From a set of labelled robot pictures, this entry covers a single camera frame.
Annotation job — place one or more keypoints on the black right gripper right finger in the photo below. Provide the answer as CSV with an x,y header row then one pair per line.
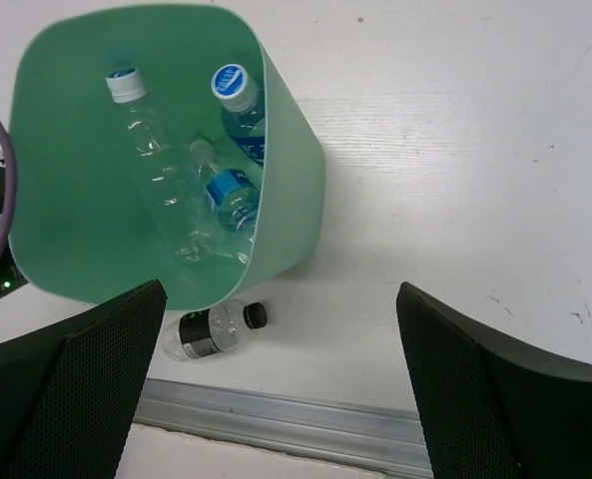
x,y
489,404

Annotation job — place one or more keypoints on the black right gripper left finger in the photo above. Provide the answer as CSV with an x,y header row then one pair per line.
x,y
69,391

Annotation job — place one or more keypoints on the clear unlabelled plastic bottle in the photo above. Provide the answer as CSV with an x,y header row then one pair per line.
x,y
160,170

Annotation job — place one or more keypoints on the light blue label water bottle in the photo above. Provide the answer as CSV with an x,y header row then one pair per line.
x,y
232,196

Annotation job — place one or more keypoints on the dark blue label bottle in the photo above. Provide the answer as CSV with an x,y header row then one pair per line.
x,y
243,109

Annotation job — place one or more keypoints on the green plastic bin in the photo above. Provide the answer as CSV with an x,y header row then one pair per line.
x,y
81,227

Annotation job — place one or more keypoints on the black label small bottle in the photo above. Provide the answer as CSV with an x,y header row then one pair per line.
x,y
218,329

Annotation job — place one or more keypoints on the aluminium table frame rail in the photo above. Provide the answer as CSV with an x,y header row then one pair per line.
x,y
388,441

